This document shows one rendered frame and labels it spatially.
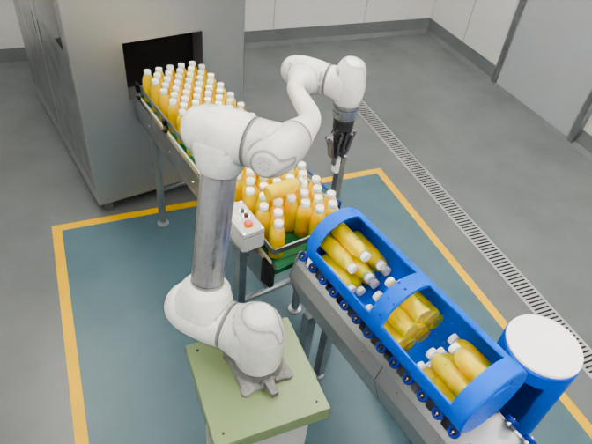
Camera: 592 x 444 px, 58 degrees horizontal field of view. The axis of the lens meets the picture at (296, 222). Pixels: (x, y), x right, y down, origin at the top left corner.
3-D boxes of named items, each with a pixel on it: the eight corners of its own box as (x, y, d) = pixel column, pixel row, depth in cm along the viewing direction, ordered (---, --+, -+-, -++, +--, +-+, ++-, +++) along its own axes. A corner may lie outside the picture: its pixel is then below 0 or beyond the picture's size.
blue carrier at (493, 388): (452, 446, 174) (474, 405, 154) (304, 270, 226) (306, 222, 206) (512, 402, 186) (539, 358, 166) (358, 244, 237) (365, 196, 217)
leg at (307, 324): (295, 392, 287) (308, 321, 245) (290, 384, 291) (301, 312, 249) (305, 388, 290) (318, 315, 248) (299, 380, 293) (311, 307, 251)
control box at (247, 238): (242, 253, 221) (243, 235, 215) (220, 224, 233) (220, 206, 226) (263, 245, 226) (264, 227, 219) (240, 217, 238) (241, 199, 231)
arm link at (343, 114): (328, 99, 184) (326, 114, 188) (344, 111, 178) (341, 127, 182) (349, 93, 188) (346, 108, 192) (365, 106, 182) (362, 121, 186)
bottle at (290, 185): (265, 183, 229) (300, 172, 238) (259, 189, 235) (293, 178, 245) (272, 198, 228) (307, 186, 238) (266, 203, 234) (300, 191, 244)
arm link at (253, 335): (269, 386, 164) (272, 345, 150) (218, 363, 169) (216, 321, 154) (291, 346, 176) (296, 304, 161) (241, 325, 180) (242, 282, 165)
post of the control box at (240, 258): (235, 369, 294) (240, 239, 228) (233, 364, 297) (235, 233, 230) (242, 366, 296) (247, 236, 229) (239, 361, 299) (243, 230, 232)
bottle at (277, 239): (279, 247, 241) (282, 217, 228) (285, 258, 236) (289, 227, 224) (264, 251, 238) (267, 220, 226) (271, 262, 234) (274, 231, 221)
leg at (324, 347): (317, 381, 294) (333, 308, 252) (311, 373, 297) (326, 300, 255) (325, 376, 296) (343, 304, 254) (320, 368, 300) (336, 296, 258)
